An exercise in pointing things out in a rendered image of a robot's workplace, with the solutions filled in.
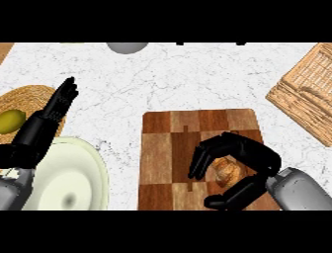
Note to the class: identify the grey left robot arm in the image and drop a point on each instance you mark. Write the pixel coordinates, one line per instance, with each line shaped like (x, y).
(3, 189)

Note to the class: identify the pale cream plate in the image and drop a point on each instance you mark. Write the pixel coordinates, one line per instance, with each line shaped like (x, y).
(71, 178)

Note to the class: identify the checkered wooden cutting board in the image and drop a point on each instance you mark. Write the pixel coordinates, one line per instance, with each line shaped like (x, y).
(169, 158)

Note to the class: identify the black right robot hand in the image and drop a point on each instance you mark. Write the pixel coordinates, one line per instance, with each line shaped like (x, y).
(244, 149)

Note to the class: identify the golden brown croissant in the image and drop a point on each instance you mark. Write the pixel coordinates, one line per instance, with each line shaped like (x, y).
(225, 171)

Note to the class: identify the yellow-green lemon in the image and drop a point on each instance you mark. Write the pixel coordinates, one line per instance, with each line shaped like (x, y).
(7, 121)

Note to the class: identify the round woven straw placemat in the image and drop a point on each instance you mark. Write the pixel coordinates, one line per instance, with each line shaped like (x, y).
(9, 108)

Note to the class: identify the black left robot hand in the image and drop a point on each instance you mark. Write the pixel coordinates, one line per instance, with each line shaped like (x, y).
(37, 131)

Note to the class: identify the rectangular wicker basket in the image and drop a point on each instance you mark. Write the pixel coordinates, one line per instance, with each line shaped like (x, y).
(315, 94)

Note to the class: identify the grey round bowl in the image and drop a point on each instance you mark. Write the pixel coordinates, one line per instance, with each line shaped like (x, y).
(127, 47)

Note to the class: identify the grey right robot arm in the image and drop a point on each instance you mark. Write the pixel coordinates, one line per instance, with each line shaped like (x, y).
(303, 191)

